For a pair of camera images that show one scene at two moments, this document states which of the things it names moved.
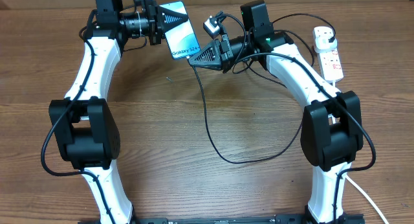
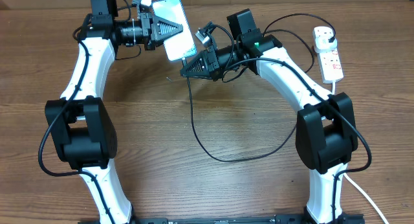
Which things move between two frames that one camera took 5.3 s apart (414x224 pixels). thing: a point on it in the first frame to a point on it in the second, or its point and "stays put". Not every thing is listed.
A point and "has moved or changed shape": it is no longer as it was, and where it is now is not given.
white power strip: (332, 65) stays put
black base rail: (279, 219) stays put
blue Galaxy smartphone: (181, 39) has moved or changed shape
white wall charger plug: (322, 44) stays put
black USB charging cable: (214, 145) to (308, 68)
